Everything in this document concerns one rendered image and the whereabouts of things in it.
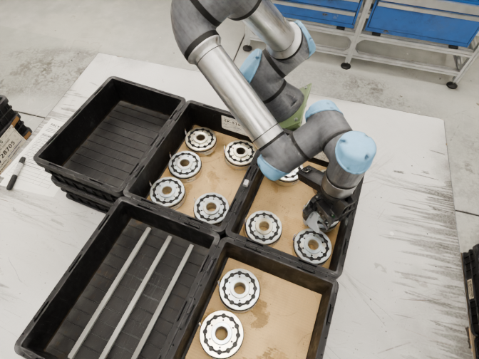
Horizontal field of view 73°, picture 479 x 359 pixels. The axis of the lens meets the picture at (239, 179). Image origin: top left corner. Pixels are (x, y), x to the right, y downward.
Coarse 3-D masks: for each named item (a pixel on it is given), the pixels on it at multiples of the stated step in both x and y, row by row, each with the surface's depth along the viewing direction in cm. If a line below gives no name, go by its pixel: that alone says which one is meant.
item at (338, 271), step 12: (288, 132) 99; (252, 180) 90; (360, 192) 88; (240, 204) 87; (228, 228) 82; (348, 228) 82; (240, 240) 80; (252, 240) 80; (348, 240) 80; (276, 252) 78; (300, 264) 77; (312, 264) 77; (336, 276) 75
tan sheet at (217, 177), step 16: (192, 128) 113; (208, 160) 105; (224, 160) 105; (208, 176) 102; (224, 176) 102; (240, 176) 102; (192, 192) 99; (208, 192) 99; (224, 192) 99; (192, 208) 96
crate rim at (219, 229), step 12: (216, 108) 104; (168, 132) 98; (156, 144) 96; (144, 168) 91; (252, 168) 92; (132, 180) 89; (240, 192) 87; (156, 204) 85; (180, 216) 85; (228, 216) 83; (216, 228) 81
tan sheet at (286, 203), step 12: (324, 168) 105; (264, 180) 102; (264, 192) 99; (276, 192) 99; (288, 192) 99; (300, 192) 99; (312, 192) 100; (252, 204) 97; (264, 204) 97; (276, 204) 97; (288, 204) 97; (300, 204) 97; (288, 216) 95; (300, 216) 95; (264, 228) 93; (288, 228) 93; (300, 228) 93; (336, 228) 93; (288, 240) 91; (288, 252) 89; (324, 264) 87
